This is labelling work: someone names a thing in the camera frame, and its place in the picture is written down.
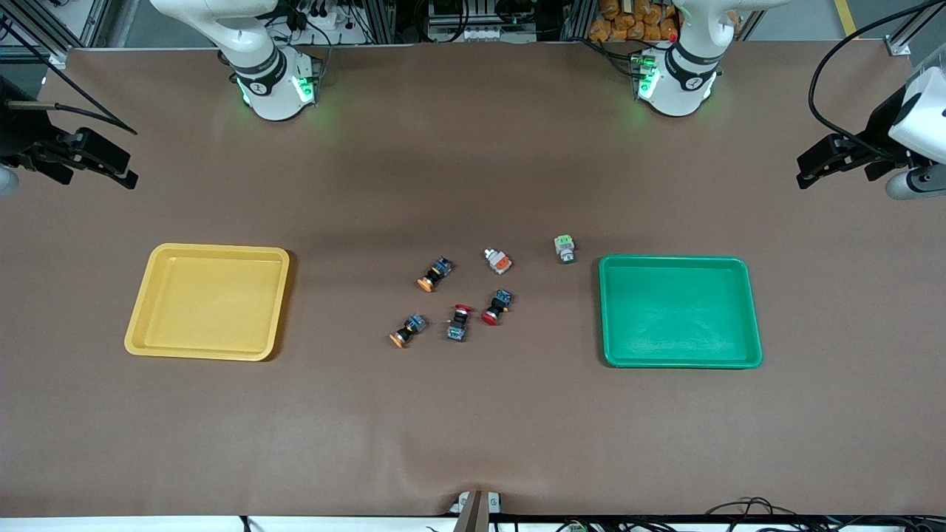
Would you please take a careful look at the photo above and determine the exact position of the black cable bundle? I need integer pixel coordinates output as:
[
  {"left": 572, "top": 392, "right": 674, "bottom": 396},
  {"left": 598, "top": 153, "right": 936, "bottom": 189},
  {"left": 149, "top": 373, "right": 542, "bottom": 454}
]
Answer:
[{"left": 702, "top": 497, "right": 946, "bottom": 532}]

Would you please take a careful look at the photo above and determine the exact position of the aluminium frame rail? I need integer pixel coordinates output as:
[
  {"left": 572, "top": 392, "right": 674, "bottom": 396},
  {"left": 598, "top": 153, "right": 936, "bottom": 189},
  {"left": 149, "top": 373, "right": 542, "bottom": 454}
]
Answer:
[
  {"left": 861, "top": 0, "right": 915, "bottom": 57},
  {"left": 0, "top": 0, "right": 112, "bottom": 69}
]

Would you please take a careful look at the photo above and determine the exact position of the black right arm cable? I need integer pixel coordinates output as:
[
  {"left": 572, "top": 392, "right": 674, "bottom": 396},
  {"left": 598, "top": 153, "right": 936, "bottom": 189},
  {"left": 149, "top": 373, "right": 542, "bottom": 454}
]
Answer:
[{"left": 0, "top": 18, "right": 138, "bottom": 136}]

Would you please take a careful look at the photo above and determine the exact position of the aluminium frame post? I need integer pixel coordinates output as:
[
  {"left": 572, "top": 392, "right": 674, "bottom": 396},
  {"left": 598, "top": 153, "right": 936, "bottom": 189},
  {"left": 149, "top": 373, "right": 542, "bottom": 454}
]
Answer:
[
  {"left": 366, "top": 0, "right": 401, "bottom": 44},
  {"left": 558, "top": 0, "right": 593, "bottom": 42}
]

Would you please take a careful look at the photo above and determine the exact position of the green plastic tray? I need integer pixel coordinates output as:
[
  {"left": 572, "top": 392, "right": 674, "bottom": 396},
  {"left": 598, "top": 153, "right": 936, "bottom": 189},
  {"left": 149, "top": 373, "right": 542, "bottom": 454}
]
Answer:
[{"left": 598, "top": 255, "right": 763, "bottom": 369}]

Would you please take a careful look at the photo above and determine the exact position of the pile of orange packets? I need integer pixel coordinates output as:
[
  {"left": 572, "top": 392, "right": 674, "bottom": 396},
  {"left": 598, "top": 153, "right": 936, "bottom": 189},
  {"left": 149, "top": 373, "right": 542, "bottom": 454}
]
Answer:
[{"left": 589, "top": 0, "right": 678, "bottom": 42}]

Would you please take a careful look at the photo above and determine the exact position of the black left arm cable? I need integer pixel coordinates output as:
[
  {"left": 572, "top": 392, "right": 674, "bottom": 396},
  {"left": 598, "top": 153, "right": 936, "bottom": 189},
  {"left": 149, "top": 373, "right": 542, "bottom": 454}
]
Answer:
[{"left": 808, "top": 0, "right": 946, "bottom": 163}]

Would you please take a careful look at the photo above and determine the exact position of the camera mount post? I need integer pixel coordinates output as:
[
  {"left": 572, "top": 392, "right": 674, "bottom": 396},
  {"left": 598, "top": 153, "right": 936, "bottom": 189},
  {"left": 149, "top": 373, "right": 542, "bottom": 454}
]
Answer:
[{"left": 449, "top": 489, "right": 505, "bottom": 532}]

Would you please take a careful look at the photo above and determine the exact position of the yellow plastic tray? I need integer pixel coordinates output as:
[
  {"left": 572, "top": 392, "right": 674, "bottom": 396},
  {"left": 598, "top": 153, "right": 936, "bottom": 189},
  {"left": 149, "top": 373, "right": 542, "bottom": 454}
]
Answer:
[{"left": 124, "top": 243, "right": 290, "bottom": 362}]

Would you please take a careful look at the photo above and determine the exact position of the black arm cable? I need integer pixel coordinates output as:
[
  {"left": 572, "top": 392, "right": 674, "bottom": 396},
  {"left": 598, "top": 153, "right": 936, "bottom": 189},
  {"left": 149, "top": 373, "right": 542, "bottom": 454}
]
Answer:
[
  {"left": 808, "top": 0, "right": 946, "bottom": 163},
  {"left": 0, "top": 18, "right": 138, "bottom": 136}
]

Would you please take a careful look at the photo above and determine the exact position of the red mushroom push button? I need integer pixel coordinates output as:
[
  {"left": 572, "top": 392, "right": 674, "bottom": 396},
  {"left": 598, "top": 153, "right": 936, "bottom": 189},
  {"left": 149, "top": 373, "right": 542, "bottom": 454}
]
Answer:
[
  {"left": 445, "top": 303, "right": 474, "bottom": 343},
  {"left": 480, "top": 288, "right": 514, "bottom": 327}
]

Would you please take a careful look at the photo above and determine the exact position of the white power strip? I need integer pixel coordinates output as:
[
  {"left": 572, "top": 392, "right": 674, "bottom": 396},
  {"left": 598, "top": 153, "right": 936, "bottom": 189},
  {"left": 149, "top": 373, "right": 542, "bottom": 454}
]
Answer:
[{"left": 429, "top": 25, "right": 549, "bottom": 43}]

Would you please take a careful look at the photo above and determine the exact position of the brown table mat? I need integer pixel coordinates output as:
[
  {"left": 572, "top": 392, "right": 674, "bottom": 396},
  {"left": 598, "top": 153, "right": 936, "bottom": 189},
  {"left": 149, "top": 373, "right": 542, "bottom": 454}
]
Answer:
[{"left": 0, "top": 41, "right": 946, "bottom": 518}]

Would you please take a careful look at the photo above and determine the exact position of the yellow mushroom push button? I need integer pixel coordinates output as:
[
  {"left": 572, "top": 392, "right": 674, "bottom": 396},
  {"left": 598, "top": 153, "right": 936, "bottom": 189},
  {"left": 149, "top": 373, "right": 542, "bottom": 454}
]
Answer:
[
  {"left": 416, "top": 256, "right": 454, "bottom": 293},
  {"left": 389, "top": 314, "right": 429, "bottom": 349}
]

